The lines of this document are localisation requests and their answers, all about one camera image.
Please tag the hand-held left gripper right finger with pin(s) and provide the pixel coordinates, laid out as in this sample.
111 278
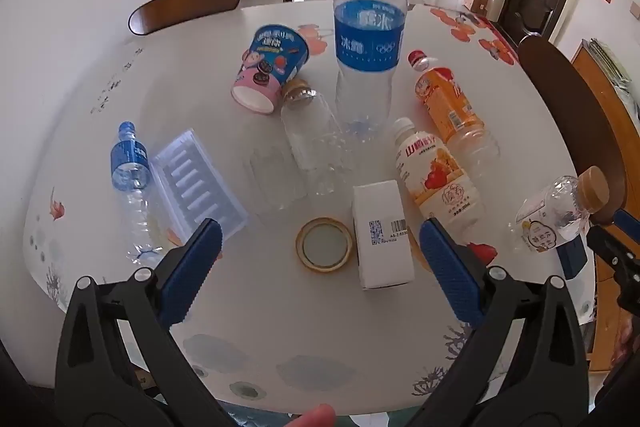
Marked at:
450 267

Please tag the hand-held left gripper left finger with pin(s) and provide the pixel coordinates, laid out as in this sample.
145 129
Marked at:
192 272

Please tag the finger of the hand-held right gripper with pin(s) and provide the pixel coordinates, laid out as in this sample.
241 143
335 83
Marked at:
627 221
572 259

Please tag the small clear bottle tan cap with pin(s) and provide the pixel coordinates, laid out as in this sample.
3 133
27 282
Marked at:
545 217

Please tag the clear plastic tray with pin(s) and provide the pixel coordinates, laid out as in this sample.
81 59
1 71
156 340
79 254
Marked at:
195 182

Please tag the small blue-label water bottle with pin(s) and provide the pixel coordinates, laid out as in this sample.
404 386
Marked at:
129 157

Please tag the person's left hand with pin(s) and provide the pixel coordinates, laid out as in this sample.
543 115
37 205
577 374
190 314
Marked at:
312 418

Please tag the wooden side cabinet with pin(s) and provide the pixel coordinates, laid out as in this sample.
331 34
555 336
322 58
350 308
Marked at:
610 307

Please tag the white cardboard box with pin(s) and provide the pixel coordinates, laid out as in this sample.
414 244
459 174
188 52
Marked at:
380 257

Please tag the white-label juice bottle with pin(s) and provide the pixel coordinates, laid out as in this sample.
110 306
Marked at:
440 182

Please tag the yellow tape roll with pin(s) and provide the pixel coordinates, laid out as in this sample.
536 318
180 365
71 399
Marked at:
299 244

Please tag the clear plastic cup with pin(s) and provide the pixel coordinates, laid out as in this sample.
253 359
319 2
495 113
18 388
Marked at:
275 182

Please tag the stack of papers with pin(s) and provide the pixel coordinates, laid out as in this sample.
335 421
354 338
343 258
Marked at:
610 64

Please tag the orange-label juice bottle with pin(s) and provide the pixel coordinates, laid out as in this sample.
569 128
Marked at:
445 102

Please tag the clear bottle with gold cap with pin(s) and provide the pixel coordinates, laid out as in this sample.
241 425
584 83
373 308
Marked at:
305 132

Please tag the pink and blue paper cup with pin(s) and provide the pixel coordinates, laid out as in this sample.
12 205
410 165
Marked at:
270 57

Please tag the large blue-label water bottle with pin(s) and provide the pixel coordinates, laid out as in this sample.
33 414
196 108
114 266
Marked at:
370 37

